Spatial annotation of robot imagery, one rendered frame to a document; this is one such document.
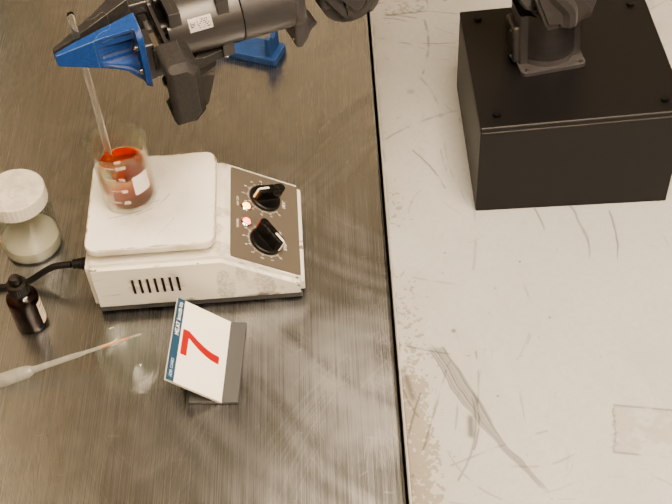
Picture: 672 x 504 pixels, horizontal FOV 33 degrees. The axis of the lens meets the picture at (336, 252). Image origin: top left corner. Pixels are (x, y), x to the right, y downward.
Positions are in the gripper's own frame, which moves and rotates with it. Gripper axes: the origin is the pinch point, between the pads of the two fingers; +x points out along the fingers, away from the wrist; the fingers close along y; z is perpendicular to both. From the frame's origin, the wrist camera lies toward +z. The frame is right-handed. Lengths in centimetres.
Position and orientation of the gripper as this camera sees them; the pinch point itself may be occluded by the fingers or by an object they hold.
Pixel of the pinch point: (95, 46)
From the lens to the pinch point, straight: 98.0
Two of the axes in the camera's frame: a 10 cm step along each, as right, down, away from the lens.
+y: -3.7, -6.9, 6.2
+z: 0.5, 6.5, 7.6
